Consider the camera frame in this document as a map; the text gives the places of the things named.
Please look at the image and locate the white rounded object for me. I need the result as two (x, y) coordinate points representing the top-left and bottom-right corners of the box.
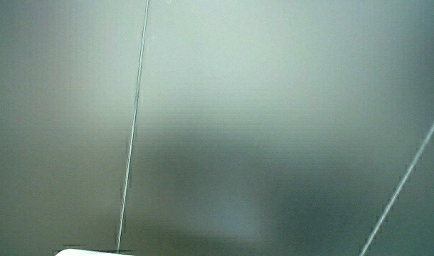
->
(54, 248), (134, 256)

